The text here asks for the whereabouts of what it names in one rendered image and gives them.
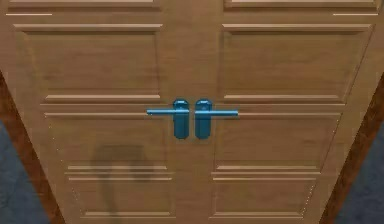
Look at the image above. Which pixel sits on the brown wooden panelled door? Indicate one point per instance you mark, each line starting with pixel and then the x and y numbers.
pixel 100 66
pixel 286 66

